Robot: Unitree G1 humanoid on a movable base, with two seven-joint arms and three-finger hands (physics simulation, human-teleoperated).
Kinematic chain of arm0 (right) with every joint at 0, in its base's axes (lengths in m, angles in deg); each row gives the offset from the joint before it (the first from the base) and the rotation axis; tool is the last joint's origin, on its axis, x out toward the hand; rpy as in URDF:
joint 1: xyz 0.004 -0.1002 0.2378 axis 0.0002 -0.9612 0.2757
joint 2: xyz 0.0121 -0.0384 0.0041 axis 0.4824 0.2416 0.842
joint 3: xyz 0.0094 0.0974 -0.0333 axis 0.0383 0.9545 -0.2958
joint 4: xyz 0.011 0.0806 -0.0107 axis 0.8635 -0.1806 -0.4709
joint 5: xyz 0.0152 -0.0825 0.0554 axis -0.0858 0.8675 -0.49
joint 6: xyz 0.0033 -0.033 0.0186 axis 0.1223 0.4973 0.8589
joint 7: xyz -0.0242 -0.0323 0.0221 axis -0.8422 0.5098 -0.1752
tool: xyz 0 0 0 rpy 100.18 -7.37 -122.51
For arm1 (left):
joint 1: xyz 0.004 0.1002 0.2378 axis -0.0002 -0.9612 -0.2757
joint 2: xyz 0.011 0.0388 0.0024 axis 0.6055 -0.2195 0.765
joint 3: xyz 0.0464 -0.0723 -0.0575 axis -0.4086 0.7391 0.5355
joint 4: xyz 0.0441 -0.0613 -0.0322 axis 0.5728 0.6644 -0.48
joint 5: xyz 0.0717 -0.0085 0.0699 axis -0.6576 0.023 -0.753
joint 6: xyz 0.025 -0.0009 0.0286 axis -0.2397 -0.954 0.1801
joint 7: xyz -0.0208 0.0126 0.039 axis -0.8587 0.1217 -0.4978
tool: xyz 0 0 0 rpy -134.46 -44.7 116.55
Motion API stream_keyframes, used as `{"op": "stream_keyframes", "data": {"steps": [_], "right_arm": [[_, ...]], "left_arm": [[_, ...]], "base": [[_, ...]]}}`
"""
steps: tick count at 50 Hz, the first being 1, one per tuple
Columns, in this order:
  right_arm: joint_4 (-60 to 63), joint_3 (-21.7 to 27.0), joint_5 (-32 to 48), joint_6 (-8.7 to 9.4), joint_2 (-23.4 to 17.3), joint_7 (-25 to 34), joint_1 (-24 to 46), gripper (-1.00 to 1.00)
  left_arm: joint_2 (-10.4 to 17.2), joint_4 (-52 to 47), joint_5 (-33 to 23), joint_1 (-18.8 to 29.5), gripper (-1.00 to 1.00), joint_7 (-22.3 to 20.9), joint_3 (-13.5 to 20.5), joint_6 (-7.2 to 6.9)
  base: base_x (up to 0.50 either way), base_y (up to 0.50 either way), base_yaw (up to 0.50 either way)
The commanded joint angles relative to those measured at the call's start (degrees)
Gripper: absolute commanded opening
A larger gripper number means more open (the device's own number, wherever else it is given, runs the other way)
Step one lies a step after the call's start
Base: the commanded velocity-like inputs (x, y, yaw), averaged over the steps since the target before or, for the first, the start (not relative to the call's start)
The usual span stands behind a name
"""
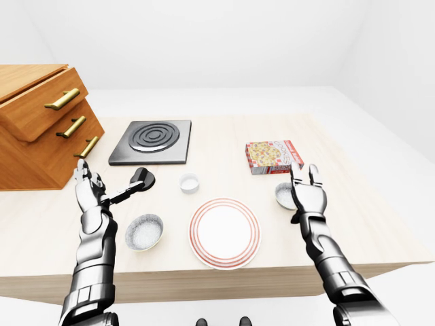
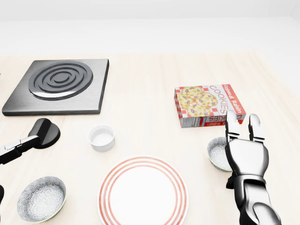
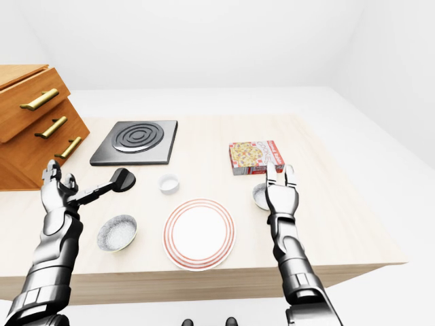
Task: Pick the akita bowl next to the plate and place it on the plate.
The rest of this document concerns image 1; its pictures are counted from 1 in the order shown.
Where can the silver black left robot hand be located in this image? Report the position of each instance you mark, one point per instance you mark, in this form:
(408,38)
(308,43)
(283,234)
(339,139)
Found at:
(89,193)

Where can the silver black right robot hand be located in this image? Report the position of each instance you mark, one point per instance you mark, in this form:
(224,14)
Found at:
(310,198)

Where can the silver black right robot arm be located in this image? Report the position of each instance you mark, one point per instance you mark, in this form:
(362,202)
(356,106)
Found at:
(334,268)

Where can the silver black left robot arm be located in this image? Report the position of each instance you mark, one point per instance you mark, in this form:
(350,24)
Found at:
(93,258)

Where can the patterned black white bowl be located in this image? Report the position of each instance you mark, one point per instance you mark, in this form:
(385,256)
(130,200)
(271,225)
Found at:
(283,195)
(144,232)

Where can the flat dark stove plate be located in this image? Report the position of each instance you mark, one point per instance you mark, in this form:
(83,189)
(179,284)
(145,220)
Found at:
(153,149)

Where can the white plate with red rings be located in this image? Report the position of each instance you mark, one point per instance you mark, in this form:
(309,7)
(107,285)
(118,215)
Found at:
(225,234)

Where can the round black stove knob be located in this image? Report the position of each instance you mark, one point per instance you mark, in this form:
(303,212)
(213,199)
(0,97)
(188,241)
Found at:
(142,176)

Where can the red printed cookie box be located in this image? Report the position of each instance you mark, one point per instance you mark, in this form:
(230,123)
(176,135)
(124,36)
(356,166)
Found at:
(272,156)

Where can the wooden cabinet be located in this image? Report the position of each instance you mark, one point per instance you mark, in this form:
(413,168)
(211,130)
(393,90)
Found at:
(23,169)

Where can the large wooden drawer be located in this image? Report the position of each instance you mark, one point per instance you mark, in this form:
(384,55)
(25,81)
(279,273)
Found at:
(30,112)

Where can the small white ramekin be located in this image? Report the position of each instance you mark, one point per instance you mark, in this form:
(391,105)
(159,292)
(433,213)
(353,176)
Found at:
(189,183)

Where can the small dark shape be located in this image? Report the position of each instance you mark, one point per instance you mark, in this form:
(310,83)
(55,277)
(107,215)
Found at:
(201,322)
(245,321)

